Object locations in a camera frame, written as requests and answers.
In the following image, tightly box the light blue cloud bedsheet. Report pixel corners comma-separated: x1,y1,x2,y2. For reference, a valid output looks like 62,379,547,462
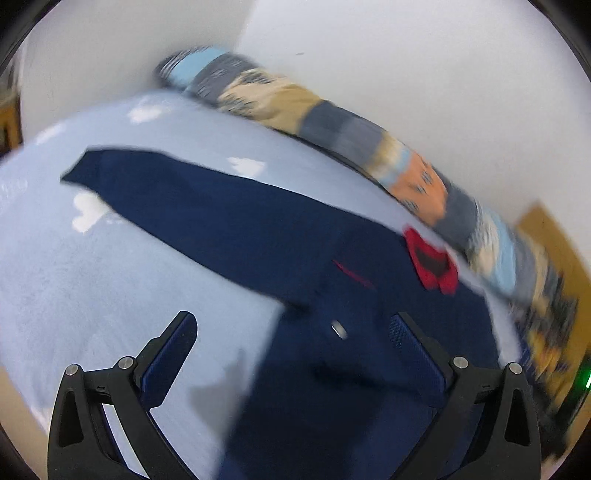
0,89,525,480

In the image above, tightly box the wooden bedside furniture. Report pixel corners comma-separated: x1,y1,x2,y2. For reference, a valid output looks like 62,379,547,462
0,65,23,156

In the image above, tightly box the colourful patchwork rolled quilt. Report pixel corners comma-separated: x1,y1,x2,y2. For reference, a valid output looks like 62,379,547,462
156,46,564,311

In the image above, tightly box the navy work jacket red collar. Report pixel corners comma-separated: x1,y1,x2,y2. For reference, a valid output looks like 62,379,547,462
64,150,499,479

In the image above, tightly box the patterned clothes pile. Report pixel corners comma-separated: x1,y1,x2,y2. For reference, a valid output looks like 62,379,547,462
510,274,579,416

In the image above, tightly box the wooden headboard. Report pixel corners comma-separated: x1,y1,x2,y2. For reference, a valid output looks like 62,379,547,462
517,202,590,406

